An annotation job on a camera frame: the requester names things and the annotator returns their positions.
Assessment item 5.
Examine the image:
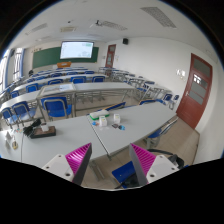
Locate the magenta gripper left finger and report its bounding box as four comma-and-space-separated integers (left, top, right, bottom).
42, 142, 93, 186

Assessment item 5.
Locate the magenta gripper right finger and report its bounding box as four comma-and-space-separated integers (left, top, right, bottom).
128, 143, 180, 187

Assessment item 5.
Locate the white charger cube left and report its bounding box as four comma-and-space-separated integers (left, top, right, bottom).
99, 116, 107, 127

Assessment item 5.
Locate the white charger cube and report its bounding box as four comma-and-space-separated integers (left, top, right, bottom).
114, 114, 121, 124
99, 116, 107, 127

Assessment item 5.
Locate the white charger cube right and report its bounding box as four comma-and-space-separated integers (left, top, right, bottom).
114, 114, 121, 124

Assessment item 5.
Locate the blue chair right side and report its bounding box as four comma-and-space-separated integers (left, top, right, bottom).
146, 119, 177, 149

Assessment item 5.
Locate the blue chair under desk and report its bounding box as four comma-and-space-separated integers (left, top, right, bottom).
112, 162, 139, 189

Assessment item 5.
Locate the white desk right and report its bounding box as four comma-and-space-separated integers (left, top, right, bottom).
88, 102, 176, 155

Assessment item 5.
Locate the white desk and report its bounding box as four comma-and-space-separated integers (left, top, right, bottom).
88, 102, 176, 155
0, 116, 106, 168

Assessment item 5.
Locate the small blue object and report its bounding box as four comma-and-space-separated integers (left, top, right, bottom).
119, 125, 125, 130

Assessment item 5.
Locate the white desk left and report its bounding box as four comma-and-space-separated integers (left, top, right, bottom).
0, 116, 106, 168

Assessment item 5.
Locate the white green power strip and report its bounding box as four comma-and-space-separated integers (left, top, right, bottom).
89, 110, 109, 120

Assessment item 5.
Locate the blue chair front left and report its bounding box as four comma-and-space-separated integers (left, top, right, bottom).
41, 96, 72, 118

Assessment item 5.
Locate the blue chair far left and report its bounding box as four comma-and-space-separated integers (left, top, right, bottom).
12, 101, 36, 121

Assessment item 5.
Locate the red-brown side door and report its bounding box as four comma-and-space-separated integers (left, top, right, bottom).
176, 54, 213, 129

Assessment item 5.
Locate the wooden lectern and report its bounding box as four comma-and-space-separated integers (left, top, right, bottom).
57, 62, 71, 68

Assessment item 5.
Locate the green chalkboard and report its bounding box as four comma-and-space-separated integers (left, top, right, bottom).
33, 47, 99, 68

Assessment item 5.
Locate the red-brown far door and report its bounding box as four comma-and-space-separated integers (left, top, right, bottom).
105, 44, 116, 68

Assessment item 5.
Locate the projector screen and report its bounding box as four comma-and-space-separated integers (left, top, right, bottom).
60, 41, 94, 59

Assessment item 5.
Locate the ceiling projector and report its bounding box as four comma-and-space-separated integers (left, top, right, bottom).
90, 20, 103, 28

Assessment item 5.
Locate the wall speaker black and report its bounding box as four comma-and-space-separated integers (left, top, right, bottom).
123, 38, 129, 45

